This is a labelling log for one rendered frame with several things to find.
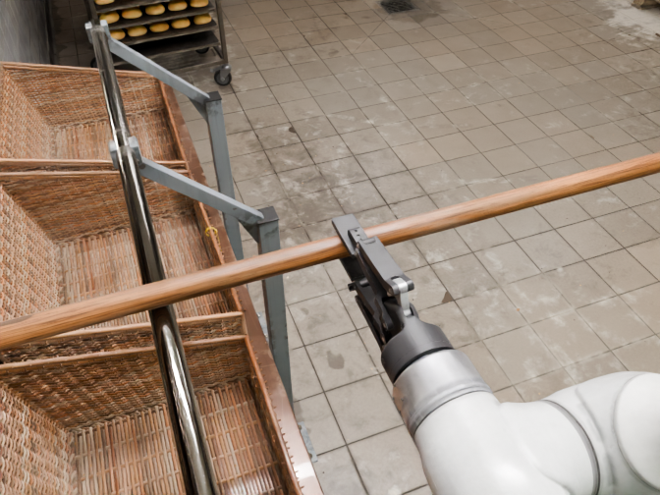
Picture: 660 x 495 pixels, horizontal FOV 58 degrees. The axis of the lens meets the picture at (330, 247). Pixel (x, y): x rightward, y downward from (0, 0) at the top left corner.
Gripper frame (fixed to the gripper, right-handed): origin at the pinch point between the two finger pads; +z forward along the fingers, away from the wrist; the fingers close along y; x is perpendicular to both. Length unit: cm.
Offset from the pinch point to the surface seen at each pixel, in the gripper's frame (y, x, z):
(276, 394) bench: 61, -8, 21
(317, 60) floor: 119, 94, 271
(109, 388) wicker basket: 49, -40, 27
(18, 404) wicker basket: 43, -54, 25
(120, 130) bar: 1.3, -24.2, 40.1
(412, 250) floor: 119, 72, 101
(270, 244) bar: 29.7, -2.4, 34.6
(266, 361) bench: 61, -7, 29
